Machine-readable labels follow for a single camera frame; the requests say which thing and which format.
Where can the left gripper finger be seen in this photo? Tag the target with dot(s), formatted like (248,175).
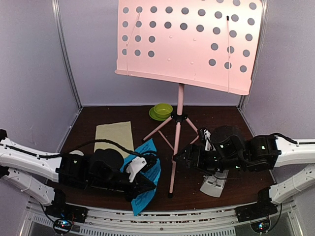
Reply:
(133,194)
(142,184)

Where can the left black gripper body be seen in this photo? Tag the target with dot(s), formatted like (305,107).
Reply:
(98,183)

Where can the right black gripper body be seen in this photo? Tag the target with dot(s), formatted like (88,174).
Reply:
(211,164)

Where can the blue sheet music paper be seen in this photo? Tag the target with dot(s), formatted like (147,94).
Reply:
(153,174)

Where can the pink music stand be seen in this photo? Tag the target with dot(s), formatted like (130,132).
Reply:
(205,43)

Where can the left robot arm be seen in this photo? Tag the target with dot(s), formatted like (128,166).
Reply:
(19,163)

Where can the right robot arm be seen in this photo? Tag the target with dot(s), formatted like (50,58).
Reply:
(225,149)

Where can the white bowl dark outside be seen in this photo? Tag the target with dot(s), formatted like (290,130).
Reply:
(77,152)

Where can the grey metronome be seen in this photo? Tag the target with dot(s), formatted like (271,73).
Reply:
(213,185)

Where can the yellow paper sheet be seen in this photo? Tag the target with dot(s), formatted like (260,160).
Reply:
(120,133)

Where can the green bowl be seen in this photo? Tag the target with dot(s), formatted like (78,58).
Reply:
(163,110)

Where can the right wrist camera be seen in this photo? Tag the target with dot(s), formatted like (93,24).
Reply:
(204,136)

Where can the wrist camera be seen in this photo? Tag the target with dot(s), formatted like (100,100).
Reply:
(204,136)
(140,164)

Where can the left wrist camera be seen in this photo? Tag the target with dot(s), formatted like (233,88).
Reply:
(140,164)

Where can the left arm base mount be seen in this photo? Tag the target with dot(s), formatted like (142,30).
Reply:
(63,219)

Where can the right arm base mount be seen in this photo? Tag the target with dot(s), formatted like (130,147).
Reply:
(258,215)

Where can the aluminium front rail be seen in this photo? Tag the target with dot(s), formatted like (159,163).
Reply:
(220,221)

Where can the right frame post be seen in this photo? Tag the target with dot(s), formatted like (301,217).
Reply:
(245,99)

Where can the frame post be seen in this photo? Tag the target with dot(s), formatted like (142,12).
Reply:
(65,56)
(245,99)

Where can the left frame post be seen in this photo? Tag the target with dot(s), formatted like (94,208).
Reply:
(65,56)

